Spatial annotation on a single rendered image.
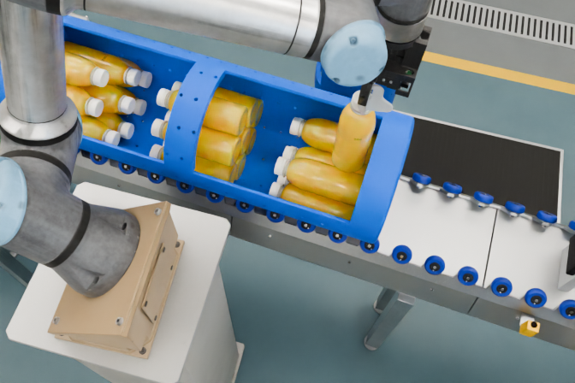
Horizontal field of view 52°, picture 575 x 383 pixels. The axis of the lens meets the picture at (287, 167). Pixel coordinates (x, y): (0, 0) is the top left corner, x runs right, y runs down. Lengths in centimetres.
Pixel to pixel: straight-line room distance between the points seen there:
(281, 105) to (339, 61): 75
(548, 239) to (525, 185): 101
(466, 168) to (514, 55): 81
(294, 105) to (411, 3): 63
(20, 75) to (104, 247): 28
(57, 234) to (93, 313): 15
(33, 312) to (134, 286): 28
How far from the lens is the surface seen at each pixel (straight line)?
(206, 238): 114
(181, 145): 121
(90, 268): 96
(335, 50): 65
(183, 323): 110
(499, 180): 249
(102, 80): 136
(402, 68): 94
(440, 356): 233
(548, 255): 151
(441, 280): 140
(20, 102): 94
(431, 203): 146
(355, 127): 108
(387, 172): 114
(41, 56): 88
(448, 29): 308
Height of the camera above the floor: 221
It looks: 62 degrees down
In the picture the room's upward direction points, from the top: 4 degrees clockwise
